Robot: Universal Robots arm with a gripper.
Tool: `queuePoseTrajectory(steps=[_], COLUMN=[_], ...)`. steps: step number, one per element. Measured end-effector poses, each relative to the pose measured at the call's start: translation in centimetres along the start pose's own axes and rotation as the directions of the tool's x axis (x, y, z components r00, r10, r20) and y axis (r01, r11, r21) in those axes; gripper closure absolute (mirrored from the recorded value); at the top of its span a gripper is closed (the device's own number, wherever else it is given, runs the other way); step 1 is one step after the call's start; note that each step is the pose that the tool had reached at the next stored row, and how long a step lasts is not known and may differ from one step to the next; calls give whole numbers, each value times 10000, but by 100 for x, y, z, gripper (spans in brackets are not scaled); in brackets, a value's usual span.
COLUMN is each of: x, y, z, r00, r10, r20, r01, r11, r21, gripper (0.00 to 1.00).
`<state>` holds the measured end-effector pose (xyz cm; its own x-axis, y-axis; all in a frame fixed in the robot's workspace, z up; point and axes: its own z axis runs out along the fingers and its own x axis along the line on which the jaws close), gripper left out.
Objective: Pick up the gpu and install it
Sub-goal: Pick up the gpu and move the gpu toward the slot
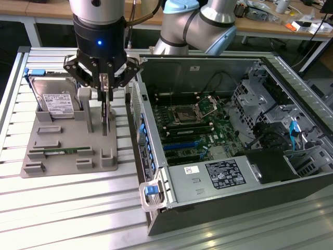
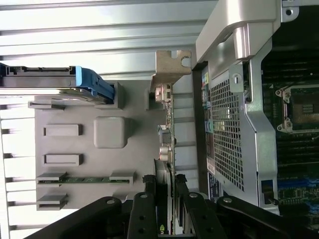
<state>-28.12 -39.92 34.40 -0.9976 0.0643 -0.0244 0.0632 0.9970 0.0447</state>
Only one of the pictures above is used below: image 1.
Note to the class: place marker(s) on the white cylinder container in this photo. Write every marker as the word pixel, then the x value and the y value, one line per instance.
pixel 282 5

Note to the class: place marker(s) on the cluttered wooden desk white frame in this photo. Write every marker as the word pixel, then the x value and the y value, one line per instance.
pixel 260 26

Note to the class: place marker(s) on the blue plastic disk carrier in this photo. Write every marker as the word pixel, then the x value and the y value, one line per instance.
pixel 39 72

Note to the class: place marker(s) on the metal electronic module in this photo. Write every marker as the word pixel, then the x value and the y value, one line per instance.
pixel 256 13

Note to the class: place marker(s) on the graphics card with metal bracket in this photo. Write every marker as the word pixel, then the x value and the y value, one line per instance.
pixel 104 117

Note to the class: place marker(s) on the blue expansion slot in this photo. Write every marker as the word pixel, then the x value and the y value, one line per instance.
pixel 179 145

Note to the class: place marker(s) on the silver hard disk drive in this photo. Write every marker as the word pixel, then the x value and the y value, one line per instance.
pixel 52 88

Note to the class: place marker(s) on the blue card retainer clips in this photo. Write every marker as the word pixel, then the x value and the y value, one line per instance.
pixel 142 128

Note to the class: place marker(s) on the grey power supply unit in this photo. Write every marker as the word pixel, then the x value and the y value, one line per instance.
pixel 182 187

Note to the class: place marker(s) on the black expansion slot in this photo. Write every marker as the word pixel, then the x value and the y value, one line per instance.
pixel 182 155
pixel 184 160

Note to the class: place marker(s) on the grey plastic parts rack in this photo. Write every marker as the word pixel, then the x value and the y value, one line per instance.
pixel 67 135

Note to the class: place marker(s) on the silver metal disk bay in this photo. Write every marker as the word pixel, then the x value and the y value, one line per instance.
pixel 247 101

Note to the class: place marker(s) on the green RAM stick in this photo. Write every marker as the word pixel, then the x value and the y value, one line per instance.
pixel 67 150

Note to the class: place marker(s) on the open black PC case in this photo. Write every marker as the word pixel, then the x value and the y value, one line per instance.
pixel 234 205

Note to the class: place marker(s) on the black RAM slot white latches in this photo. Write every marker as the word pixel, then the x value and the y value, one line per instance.
pixel 187 126
pixel 190 132
pixel 179 99
pixel 179 94

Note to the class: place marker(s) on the metal mesh fan grille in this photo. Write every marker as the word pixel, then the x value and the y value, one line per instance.
pixel 136 99

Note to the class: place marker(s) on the small orange item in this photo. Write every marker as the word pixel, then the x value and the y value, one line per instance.
pixel 289 26

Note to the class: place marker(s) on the clear latch with blue tab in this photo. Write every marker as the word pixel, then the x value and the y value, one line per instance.
pixel 149 190

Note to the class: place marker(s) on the CPU socket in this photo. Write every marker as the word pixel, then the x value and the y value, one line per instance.
pixel 186 114

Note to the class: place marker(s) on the small black white box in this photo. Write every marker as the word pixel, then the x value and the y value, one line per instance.
pixel 301 25

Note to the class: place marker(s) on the silver chipset heatsink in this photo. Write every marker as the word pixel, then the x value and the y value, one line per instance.
pixel 218 153

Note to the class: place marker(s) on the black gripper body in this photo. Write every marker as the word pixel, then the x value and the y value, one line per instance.
pixel 101 34

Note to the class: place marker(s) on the green motherboard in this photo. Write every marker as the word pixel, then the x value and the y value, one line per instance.
pixel 223 135

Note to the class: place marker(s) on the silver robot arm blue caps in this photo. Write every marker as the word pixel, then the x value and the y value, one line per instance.
pixel 205 28

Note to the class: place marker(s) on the metal socket cover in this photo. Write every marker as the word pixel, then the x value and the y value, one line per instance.
pixel 206 105

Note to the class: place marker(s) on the black plastic cover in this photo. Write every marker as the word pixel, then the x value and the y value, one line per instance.
pixel 270 166

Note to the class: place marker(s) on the black monitor foot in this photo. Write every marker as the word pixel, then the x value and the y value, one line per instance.
pixel 327 5

